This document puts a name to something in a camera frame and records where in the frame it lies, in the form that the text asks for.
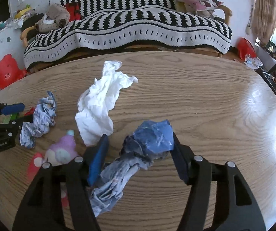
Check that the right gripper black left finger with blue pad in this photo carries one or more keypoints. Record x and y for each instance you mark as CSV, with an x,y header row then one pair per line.
x,y
41,207

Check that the red bear-shaped stool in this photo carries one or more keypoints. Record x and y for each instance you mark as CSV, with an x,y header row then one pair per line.
x,y
10,72

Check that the purple plush toy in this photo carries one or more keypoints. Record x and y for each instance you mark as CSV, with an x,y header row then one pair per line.
x,y
63,151

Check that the pink patterned cushion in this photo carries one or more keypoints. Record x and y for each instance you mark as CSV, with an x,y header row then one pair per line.
x,y
204,8

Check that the black white striped sofa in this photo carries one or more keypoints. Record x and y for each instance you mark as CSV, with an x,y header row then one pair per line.
x,y
110,24

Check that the red bag on floor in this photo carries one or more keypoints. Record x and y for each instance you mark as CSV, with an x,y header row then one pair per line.
x,y
245,49

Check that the blue paper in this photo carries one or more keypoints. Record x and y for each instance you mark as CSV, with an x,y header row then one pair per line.
x,y
149,142

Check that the brown plush toy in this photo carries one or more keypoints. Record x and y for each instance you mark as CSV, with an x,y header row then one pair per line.
x,y
56,17

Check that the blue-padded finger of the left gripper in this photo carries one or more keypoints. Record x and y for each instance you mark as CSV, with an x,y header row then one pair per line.
x,y
12,109

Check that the red cushion on sofa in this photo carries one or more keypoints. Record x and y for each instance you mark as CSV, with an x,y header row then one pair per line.
x,y
74,10

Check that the brown checked curtain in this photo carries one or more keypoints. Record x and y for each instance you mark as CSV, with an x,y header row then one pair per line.
x,y
264,20

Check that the white tissue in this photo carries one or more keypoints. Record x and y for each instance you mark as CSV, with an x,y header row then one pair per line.
x,y
92,118

